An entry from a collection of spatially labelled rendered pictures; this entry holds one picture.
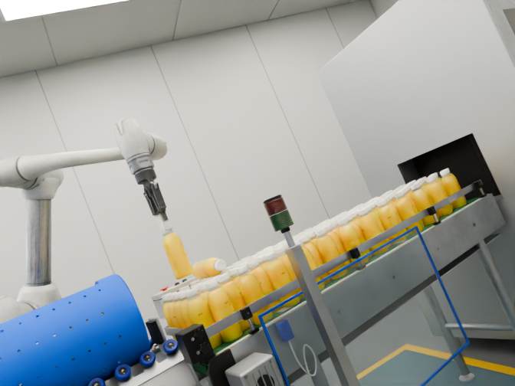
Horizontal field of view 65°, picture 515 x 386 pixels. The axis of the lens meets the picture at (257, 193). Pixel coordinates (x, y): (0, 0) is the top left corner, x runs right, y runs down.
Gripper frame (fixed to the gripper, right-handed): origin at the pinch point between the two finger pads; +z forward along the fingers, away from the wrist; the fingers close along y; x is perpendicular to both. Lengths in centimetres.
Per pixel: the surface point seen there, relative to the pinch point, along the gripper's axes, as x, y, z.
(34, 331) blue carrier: -49, 18, 17
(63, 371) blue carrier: -46, 20, 30
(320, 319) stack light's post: 19, 44, 47
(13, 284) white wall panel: -55, -269, -19
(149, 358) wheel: -24.6, 17.1, 38.0
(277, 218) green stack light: 18.0, 44.2, 14.6
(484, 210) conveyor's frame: 139, 29, 50
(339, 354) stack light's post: 20, 44, 58
